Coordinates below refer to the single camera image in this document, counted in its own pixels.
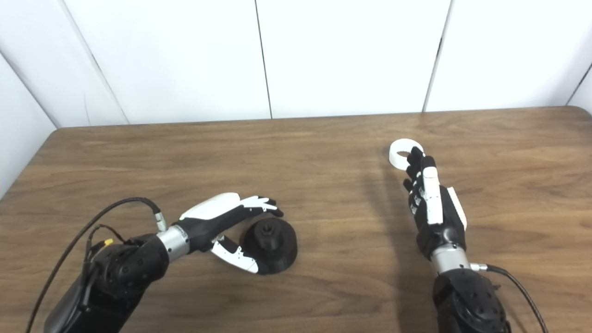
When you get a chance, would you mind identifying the white plastic ring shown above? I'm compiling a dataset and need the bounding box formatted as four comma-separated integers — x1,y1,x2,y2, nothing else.
388,139,425,168

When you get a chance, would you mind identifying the round black plastic part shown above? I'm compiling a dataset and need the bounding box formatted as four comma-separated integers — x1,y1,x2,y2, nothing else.
240,217,298,275

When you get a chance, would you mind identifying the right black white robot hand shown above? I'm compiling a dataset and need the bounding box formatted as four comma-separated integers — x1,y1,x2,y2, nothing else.
402,146,468,260

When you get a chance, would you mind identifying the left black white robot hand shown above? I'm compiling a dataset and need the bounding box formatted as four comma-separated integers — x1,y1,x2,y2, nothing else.
178,192,284,275

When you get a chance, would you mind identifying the thin wire with yellow connector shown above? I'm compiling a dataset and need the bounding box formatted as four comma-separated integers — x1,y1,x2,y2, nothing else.
83,225,128,278

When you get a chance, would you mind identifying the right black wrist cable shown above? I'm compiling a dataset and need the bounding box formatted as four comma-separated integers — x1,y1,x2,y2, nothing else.
471,263,549,333

